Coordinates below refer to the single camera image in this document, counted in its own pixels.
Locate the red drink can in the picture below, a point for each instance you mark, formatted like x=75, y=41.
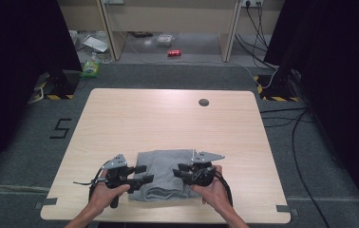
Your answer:
x=174, y=53

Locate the grey tape strip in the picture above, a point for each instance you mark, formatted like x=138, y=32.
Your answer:
x=287, y=209

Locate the dark round table grommet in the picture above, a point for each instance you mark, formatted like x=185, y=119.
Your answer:
x=203, y=102

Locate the green packet on floor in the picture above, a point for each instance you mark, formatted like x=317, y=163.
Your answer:
x=90, y=67

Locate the dark flat thing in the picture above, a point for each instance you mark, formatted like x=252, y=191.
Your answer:
x=142, y=34

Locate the white wall socket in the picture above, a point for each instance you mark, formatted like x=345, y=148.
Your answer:
x=252, y=3
x=113, y=1

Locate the person's right hand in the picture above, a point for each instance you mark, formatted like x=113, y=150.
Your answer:
x=215, y=193

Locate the grey shorts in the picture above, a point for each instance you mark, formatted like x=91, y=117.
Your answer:
x=163, y=171

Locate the person's left hand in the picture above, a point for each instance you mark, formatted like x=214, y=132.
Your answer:
x=103, y=194

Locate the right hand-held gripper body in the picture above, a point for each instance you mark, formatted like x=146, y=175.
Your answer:
x=203, y=172

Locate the black curtain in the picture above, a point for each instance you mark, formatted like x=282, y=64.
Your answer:
x=342, y=79
x=16, y=63

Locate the white plastic sheet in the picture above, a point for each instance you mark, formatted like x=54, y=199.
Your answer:
x=96, y=43

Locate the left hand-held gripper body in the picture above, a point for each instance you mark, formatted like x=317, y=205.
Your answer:
x=117, y=174

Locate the black striped stand base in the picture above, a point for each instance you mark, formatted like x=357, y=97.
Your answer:
x=62, y=85
x=277, y=90

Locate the clear plastic container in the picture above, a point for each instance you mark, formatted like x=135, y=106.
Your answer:
x=165, y=39

